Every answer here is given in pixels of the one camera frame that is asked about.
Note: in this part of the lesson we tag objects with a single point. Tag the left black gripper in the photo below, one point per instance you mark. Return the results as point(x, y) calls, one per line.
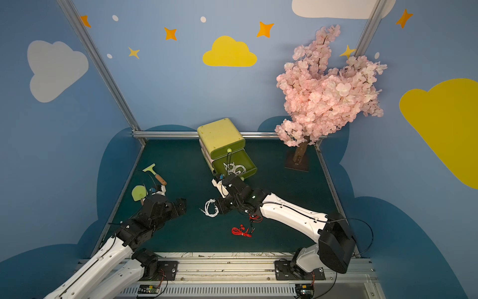
point(152, 202)

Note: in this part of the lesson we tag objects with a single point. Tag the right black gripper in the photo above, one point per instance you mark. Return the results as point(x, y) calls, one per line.
point(229, 183)

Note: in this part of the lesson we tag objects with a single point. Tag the red earphones coil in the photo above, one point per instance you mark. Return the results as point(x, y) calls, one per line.
point(255, 218)

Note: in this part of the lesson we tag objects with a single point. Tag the white earphones coil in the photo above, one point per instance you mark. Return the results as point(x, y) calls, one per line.
point(239, 169)
point(210, 209)
point(230, 168)

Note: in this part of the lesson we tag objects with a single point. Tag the green drawer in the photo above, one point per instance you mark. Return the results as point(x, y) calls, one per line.
point(239, 157)
point(221, 149)

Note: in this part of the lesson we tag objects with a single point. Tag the green three-drawer cabinet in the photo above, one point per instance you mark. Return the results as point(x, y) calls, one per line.
point(219, 131)

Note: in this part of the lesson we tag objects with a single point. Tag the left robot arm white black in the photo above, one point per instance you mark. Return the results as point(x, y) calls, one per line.
point(118, 264)

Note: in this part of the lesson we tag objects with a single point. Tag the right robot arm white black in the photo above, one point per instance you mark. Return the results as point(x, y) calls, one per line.
point(334, 241)

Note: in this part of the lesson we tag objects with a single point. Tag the red earphones lower bundle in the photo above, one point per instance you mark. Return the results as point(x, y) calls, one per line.
point(243, 231)

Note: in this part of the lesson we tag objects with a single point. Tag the left green circuit board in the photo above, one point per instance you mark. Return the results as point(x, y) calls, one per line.
point(148, 291)

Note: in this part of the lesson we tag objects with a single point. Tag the green circuit board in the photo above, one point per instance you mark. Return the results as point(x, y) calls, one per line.
point(148, 291)
point(304, 291)

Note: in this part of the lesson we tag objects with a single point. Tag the right green circuit board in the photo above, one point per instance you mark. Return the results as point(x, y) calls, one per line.
point(304, 291)

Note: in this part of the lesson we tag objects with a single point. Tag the pink blossom artificial tree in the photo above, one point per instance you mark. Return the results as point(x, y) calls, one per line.
point(321, 100)

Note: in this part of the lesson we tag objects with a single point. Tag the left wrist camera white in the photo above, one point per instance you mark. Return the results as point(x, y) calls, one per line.
point(161, 190)

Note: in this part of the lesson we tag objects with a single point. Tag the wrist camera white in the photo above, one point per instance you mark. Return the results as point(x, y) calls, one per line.
point(217, 182)
point(161, 190)

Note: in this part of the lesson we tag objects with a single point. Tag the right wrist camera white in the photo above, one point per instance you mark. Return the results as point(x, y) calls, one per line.
point(217, 182)

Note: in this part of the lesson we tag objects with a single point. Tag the green round paddle wooden handle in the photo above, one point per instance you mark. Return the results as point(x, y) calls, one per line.
point(139, 193)

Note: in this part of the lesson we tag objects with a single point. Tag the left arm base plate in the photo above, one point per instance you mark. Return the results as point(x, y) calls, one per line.
point(164, 269)

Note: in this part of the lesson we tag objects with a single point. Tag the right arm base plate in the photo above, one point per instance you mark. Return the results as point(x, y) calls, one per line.
point(285, 270)

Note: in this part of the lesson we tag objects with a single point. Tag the aluminium rail front frame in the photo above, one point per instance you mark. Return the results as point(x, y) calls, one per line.
point(214, 275)

